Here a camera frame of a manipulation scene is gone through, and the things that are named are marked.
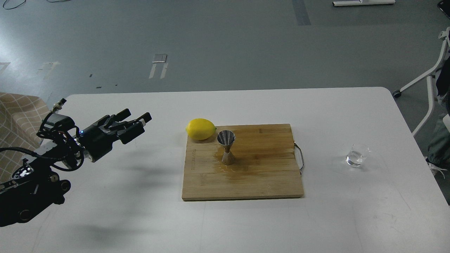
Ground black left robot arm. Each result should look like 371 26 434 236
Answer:
0 99 152 227

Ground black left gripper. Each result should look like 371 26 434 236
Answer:
78 109 152 162

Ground yellow lemon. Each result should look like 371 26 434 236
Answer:
185 118 217 140

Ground steel jigger measuring cup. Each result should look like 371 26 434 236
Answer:
217 130 236 166

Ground bamboo cutting board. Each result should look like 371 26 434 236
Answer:
181 124 304 201

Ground beige checkered cloth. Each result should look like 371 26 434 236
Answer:
0 92 51 183

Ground clear glass cup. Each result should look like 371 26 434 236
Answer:
345 144 371 168

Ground white bar on floor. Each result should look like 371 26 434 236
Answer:
332 0 396 7

